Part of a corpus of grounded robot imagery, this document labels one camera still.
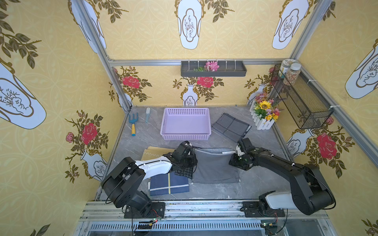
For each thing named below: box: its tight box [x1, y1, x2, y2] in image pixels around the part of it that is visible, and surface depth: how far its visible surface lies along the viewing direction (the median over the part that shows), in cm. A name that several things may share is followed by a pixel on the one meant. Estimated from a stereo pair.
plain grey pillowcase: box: [192, 147, 241, 183], surface depth 88 cm
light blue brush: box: [145, 107, 151, 124], surface depth 119 cm
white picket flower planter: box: [249, 92, 281, 131], surface depth 100 cm
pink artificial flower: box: [204, 60, 220, 72], surface depth 90 cm
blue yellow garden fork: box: [128, 112, 139, 137], surface depth 112 cm
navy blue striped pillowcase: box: [149, 172, 190, 197], surface depth 83 cm
